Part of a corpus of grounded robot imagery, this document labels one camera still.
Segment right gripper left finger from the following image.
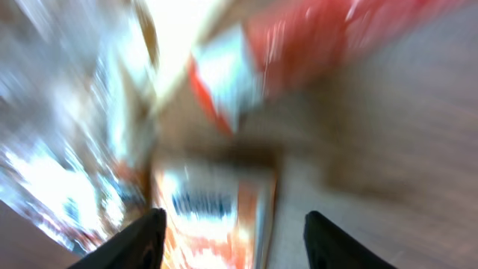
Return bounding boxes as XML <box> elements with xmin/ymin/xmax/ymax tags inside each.
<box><xmin>69</xmin><ymin>208</ymin><xmax>167</xmax><ymax>269</ymax></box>

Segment orange snack packet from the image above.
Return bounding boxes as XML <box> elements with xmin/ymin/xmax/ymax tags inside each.
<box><xmin>152</xmin><ymin>159</ymin><xmax>277</xmax><ymax>269</ymax></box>

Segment red snack bar wrapper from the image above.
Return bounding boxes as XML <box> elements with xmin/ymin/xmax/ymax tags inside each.
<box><xmin>188</xmin><ymin>0</ymin><xmax>465</xmax><ymax>134</ymax></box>

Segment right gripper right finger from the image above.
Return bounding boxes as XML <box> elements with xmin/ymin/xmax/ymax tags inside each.
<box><xmin>303</xmin><ymin>211</ymin><xmax>394</xmax><ymax>269</ymax></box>

